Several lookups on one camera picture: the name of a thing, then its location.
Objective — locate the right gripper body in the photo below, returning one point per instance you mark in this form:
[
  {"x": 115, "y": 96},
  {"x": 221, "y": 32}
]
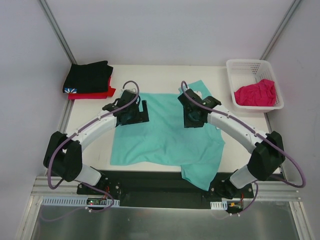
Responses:
[{"x": 189, "y": 122}]

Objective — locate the folded red t shirt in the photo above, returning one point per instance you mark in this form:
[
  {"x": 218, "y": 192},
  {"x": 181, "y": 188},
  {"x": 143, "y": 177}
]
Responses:
[{"x": 98, "y": 95}]

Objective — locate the white plastic basket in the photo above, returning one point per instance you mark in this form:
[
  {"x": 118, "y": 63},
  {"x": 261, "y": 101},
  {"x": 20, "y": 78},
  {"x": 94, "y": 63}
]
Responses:
[{"x": 243, "y": 72}]

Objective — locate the white cable duct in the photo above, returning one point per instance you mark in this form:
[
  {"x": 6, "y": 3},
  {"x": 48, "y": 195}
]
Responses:
[
  {"x": 219, "y": 205},
  {"x": 65, "y": 201}
]

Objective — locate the right white cable duct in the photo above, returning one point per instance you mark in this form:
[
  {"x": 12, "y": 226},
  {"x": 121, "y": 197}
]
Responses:
[{"x": 219, "y": 205}]

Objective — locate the folded black t shirt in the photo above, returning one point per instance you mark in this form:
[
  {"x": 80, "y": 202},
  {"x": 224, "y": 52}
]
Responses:
[{"x": 88, "y": 78}]

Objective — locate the teal t shirt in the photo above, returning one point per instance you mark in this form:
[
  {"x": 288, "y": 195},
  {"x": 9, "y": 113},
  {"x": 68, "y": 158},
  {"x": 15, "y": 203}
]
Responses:
[{"x": 164, "y": 140}]

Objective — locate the left white cable duct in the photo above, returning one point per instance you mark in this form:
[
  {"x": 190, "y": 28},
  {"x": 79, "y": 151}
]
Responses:
[{"x": 65, "y": 201}]

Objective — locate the pink t shirt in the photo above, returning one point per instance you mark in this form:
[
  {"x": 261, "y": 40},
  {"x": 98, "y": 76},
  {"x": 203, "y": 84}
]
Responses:
[{"x": 261, "y": 94}]

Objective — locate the aluminium frame post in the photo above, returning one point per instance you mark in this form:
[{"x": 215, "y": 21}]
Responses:
[
  {"x": 289, "y": 14},
  {"x": 57, "y": 30}
]

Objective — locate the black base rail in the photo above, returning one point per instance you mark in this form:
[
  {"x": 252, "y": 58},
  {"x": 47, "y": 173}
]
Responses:
[{"x": 150, "y": 189}]

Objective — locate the right aluminium frame post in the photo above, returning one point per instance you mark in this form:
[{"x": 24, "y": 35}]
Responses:
[{"x": 289, "y": 14}]

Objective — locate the left aluminium frame post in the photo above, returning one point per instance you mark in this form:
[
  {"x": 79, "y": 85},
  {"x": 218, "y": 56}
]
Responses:
[{"x": 57, "y": 30}]

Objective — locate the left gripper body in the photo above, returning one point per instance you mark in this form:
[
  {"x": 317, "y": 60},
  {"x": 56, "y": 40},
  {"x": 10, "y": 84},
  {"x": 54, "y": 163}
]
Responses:
[{"x": 139, "y": 116}]

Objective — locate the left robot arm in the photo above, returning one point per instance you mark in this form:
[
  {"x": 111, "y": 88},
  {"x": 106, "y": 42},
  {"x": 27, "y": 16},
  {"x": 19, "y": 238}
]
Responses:
[{"x": 64, "y": 154}]

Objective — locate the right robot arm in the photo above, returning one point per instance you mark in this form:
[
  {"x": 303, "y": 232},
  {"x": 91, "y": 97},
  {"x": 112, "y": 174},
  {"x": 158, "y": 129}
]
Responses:
[{"x": 263, "y": 147}]

